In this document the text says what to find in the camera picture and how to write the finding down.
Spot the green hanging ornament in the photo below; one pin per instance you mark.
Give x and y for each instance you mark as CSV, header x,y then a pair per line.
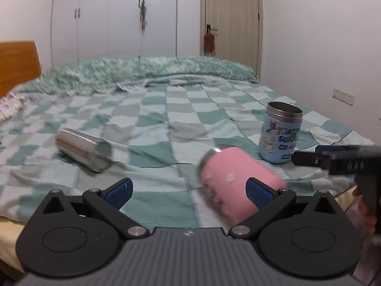
x,y
143,15

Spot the blue cartoon cup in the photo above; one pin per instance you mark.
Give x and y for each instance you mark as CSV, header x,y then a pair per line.
x,y
279,133

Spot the beige wooden door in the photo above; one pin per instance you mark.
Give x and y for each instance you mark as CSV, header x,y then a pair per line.
x,y
240,30

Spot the wooden headboard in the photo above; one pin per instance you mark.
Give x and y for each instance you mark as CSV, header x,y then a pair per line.
x,y
19,63

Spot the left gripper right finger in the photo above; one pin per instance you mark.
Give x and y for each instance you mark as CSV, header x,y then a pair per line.
x,y
272,205

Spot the white wardrobe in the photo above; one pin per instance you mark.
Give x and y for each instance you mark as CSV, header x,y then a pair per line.
x,y
91,29

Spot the green checkered bed sheet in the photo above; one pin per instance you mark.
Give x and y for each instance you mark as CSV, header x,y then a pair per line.
x,y
158,134

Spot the purple floral pillow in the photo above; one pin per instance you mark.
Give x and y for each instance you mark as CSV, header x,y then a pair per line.
x,y
9,107

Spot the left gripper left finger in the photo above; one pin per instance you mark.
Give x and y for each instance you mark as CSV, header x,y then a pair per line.
x,y
105,205

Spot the black door handle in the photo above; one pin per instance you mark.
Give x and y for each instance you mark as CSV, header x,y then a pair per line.
x,y
210,30

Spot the white wall socket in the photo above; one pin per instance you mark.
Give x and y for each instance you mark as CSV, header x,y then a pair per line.
x,y
343,96

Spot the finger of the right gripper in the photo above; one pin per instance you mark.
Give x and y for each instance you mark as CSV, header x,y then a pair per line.
x,y
321,159
348,150

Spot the pink insulated cup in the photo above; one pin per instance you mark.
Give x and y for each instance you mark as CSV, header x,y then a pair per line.
x,y
224,171

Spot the stainless steel cup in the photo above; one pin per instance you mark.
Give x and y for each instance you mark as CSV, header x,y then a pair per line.
x,y
94,153

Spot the person's right hand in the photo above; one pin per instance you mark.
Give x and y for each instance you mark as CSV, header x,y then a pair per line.
x,y
369,221

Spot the green floral duvet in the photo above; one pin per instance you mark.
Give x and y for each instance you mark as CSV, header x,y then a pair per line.
x,y
112,74

